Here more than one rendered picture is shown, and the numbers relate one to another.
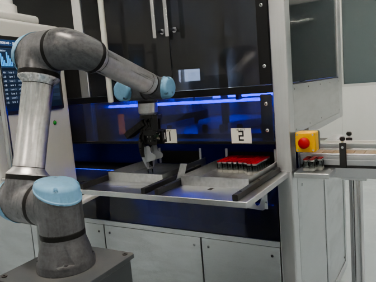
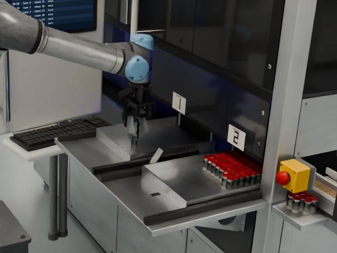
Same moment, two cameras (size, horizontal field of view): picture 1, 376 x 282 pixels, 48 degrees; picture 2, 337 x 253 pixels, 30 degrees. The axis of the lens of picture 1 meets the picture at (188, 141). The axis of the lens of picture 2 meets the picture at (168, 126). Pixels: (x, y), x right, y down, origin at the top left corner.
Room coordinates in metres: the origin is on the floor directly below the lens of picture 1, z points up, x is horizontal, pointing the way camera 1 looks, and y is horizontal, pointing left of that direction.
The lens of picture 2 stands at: (-0.08, -0.83, 1.76)
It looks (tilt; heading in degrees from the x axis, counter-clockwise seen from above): 21 degrees down; 26
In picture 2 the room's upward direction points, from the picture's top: 4 degrees clockwise
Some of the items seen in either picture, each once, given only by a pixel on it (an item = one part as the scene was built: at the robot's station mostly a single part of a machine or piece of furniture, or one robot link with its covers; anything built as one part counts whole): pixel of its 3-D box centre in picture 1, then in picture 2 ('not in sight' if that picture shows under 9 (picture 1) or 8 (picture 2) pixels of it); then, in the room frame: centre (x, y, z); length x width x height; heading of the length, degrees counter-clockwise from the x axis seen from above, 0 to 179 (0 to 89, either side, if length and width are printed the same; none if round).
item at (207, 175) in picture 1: (233, 171); (209, 177); (1.58, -0.16, 0.90); 0.34 x 0.26 x 0.04; 149
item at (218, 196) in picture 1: (186, 180); (162, 167); (1.60, 0.02, 0.87); 0.70 x 0.48 x 0.02; 59
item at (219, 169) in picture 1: (238, 167); (220, 172); (1.61, -0.18, 0.90); 0.18 x 0.02 x 0.05; 59
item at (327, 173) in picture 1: (315, 172); (303, 213); (1.58, -0.47, 0.87); 0.14 x 0.13 x 0.02; 149
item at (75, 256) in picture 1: (64, 247); not in sight; (1.08, 0.35, 0.84); 0.15 x 0.15 x 0.10
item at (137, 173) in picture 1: (159, 168); (155, 138); (1.75, 0.13, 0.90); 0.34 x 0.26 x 0.04; 149
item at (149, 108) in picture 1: (148, 108); (141, 75); (1.65, 0.14, 1.15); 0.08 x 0.08 x 0.05
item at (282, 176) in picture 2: (304, 142); (283, 178); (1.51, -0.42, 0.99); 0.04 x 0.04 x 0.04; 59
